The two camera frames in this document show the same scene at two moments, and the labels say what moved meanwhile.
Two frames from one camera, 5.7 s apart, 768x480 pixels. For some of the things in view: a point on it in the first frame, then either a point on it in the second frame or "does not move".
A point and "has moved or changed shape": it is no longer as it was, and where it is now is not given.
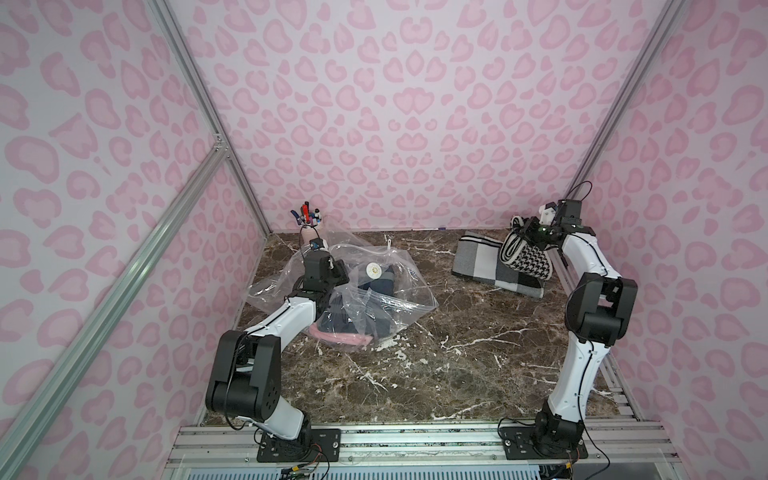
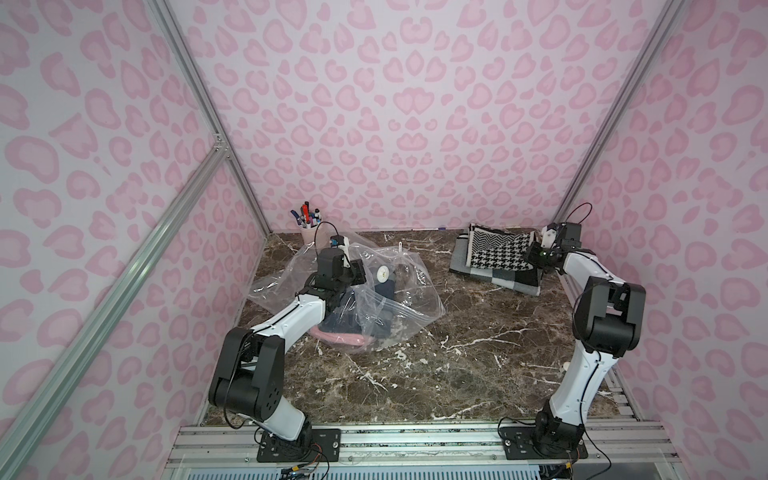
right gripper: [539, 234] → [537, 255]
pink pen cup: [309, 232] does not move
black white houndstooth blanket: [525, 257] has moved or changed shape
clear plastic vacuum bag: [367, 292] does not move
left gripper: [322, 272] → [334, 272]
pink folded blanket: [340, 338] does not move
